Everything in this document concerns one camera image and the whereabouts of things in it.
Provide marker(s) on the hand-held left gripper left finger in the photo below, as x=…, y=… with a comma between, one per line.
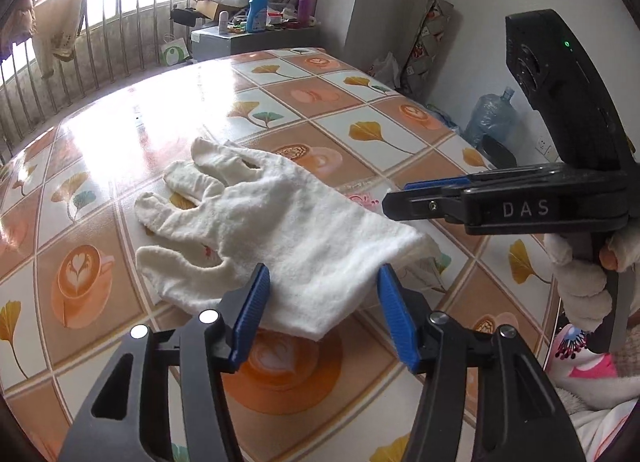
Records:
x=252, y=307

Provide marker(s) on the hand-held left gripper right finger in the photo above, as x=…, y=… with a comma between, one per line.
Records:
x=397, y=317

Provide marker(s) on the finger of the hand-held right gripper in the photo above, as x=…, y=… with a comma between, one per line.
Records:
x=425, y=206
x=435, y=184

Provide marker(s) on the white cloth glove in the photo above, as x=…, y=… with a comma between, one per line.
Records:
x=290, y=232

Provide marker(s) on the person's right hand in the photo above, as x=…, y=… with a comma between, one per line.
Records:
x=575, y=287

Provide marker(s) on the dark grey rice cooker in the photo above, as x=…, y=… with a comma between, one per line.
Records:
x=500, y=151

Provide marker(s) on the large water jug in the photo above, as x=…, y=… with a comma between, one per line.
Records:
x=487, y=116

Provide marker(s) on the folded printed mat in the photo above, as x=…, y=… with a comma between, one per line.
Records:
x=427, y=46

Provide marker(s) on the floral pyjama clothing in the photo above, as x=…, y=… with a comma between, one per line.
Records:
x=595, y=382

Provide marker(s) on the printed tile tablecloth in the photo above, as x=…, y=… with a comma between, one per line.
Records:
x=125, y=141

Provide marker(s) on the purple bottle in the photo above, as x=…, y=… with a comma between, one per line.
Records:
x=305, y=11

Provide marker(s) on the grey cabinet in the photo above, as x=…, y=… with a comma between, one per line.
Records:
x=250, y=44

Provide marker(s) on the blue detergent bottle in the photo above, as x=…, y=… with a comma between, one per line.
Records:
x=257, y=14

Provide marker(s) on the small white bottle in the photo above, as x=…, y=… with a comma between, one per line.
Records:
x=223, y=22

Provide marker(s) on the white green paper bag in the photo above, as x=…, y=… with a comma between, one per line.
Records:
x=175, y=51

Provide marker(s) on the cardboard box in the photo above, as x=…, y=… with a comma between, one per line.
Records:
x=215, y=9

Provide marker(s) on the black box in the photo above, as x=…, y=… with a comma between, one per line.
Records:
x=184, y=16

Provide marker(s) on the metal railing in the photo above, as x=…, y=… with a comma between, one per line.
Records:
x=125, y=16

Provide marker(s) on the beige hanging pants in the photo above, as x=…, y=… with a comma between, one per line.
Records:
x=57, y=31

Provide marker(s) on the wall socket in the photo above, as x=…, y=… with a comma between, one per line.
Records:
x=546, y=147

